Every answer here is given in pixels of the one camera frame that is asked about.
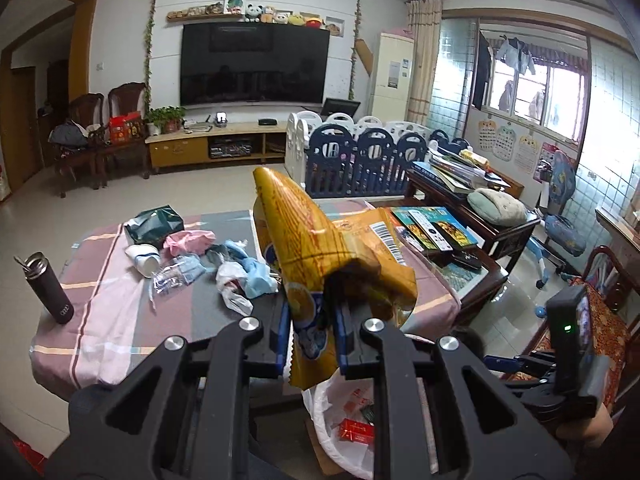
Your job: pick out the beige curtain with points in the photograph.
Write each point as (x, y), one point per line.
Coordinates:
(425, 60)

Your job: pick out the white paper cup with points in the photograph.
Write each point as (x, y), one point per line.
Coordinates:
(142, 259)

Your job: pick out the potted green plant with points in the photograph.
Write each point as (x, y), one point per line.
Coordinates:
(167, 117)

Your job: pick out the plaid pink grey blanket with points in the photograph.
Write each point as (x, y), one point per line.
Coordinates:
(125, 320)

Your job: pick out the window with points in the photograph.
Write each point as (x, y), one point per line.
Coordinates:
(560, 95)

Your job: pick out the stack of books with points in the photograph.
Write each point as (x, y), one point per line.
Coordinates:
(455, 170)

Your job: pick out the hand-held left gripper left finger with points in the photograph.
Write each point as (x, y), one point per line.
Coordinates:
(282, 332)

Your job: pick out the colourful picture books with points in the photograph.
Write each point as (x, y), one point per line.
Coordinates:
(455, 230)

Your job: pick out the row of wall charts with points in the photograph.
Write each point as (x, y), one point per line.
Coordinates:
(505, 142)

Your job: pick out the white standing air conditioner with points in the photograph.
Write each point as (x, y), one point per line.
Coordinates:
(392, 75)

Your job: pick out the person's right hand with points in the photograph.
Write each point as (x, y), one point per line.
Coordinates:
(592, 425)

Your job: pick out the white remote control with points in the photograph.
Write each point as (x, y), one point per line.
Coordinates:
(431, 230)

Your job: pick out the yellow snack bag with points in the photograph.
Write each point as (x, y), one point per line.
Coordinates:
(300, 230)

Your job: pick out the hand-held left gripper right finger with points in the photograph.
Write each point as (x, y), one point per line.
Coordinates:
(344, 335)

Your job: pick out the wall shelf with plush toys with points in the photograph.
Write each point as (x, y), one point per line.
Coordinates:
(240, 12)

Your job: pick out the small white desk device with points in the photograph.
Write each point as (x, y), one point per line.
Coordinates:
(220, 119)

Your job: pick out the dark bag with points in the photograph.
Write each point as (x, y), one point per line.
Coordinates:
(67, 135)

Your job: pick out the grey green cushion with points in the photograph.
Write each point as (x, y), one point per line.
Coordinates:
(497, 206)

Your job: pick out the wooden sofa with orange cushion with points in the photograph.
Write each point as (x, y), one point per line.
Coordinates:
(607, 320)

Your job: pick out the wooden television cabinet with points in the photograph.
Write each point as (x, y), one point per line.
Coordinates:
(180, 150)

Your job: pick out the large black television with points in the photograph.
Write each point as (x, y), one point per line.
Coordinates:
(255, 65)

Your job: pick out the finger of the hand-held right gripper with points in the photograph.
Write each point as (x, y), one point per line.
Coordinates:
(520, 360)

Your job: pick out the hanging light blue jacket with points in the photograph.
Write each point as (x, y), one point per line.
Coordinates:
(515, 55)

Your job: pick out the dark wooden chair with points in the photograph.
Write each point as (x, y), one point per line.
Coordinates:
(127, 105)
(82, 110)

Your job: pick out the blue children's chair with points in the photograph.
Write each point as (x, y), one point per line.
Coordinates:
(562, 230)

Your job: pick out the clear plastic bag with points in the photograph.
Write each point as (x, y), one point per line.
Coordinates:
(167, 282)

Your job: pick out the red packet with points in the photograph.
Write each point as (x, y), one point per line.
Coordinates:
(356, 432)

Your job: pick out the white plastic bag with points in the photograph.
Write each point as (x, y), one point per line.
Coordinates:
(232, 290)

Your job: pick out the dark green tissue pack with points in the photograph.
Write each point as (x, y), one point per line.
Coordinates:
(155, 225)

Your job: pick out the pink wrapper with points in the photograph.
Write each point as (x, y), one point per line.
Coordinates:
(187, 242)

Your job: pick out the black thermos bottle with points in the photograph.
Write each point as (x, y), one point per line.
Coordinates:
(47, 290)

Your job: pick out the green vine garland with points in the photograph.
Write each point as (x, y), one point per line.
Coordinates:
(356, 35)
(148, 35)

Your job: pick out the black remote control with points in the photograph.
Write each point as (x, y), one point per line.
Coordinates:
(467, 260)

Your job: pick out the round bin with white liner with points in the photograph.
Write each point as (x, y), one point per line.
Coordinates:
(330, 410)

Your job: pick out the black laptop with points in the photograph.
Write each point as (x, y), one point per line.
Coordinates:
(340, 108)

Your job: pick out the navy playpen fence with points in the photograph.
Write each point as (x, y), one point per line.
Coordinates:
(370, 160)

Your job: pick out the red gift box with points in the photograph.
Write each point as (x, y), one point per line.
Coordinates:
(126, 129)

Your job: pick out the glass coffee table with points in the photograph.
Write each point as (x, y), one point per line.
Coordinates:
(475, 285)

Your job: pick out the dark wooden side table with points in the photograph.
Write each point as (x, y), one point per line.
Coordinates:
(500, 237)

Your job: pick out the black set-top box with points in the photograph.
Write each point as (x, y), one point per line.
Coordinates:
(267, 121)

